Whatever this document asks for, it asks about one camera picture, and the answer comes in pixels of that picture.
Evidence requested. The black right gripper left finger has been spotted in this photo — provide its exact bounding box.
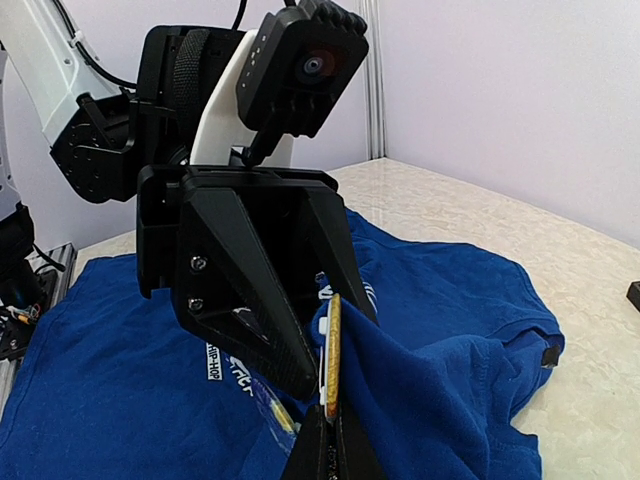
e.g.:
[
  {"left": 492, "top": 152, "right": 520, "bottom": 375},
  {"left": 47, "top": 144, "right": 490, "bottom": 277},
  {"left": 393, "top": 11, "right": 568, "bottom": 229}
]
[{"left": 280, "top": 405, "right": 325, "bottom": 480}]

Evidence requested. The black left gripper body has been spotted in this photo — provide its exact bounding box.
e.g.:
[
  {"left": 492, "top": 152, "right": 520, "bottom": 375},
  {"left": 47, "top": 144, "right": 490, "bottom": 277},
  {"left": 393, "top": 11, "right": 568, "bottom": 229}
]
[{"left": 136, "top": 166, "right": 338, "bottom": 298}]

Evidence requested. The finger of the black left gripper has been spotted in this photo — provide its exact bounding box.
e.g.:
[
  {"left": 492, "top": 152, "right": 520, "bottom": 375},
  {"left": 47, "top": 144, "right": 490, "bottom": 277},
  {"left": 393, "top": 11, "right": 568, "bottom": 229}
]
[
  {"left": 172, "top": 188, "right": 318, "bottom": 401},
  {"left": 304, "top": 188, "right": 379, "bottom": 325}
]

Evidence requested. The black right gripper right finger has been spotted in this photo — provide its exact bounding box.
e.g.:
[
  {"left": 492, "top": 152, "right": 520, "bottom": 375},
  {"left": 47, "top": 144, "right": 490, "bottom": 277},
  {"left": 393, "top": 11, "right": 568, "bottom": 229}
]
[{"left": 335, "top": 400, "right": 387, "bottom": 480}]

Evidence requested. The sunset painting round brooch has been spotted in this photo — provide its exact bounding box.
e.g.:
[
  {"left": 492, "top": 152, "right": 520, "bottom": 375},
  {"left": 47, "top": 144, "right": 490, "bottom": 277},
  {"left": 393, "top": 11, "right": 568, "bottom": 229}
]
[{"left": 318, "top": 294, "right": 341, "bottom": 424}]

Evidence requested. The blue printed t-shirt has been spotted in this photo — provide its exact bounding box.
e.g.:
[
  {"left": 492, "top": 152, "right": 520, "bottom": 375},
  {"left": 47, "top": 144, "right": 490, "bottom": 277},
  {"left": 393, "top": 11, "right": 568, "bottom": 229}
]
[{"left": 1, "top": 212, "right": 565, "bottom": 479}]

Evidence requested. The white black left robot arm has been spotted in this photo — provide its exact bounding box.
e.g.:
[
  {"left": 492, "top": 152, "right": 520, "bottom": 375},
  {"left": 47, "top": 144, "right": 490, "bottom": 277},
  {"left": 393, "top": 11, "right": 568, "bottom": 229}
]
[{"left": 1, "top": 1, "right": 373, "bottom": 400}]

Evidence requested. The starry night round brooch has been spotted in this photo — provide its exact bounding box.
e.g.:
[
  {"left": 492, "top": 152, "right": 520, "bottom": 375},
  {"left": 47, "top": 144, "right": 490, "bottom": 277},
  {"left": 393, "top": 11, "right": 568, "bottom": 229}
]
[{"left": 255, "top": 385, "right": 299, "bottom": 438}]

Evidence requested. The aluminium corner post right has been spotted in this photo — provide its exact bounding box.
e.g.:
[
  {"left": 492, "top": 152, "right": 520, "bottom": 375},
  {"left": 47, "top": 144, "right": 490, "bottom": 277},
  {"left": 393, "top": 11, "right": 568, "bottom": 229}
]
[{"left": 356, "top": 0, "right": 388, "bottom": 160}]

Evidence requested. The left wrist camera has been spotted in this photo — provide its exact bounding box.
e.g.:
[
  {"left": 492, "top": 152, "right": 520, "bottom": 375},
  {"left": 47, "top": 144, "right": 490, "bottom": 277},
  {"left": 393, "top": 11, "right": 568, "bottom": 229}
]
[{"left": 189, "top": 0, "right": 371, "bottom": 169}]

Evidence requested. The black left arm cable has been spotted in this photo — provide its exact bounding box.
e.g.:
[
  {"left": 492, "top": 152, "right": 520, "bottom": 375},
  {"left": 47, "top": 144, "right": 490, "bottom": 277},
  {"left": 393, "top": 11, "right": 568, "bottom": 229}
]
[{"left": 49, "top": 0, "right": 251, "bottom": 91}]

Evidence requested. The black square frame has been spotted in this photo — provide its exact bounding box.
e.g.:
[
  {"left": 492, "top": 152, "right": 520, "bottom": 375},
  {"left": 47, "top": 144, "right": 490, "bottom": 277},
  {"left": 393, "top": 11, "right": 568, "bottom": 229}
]
[
  {"left": 541, "top": 345, "right": 562, "bottom": 370},
  {"left": 627, "top": 281, "right": 640, "bottom": 310}
]

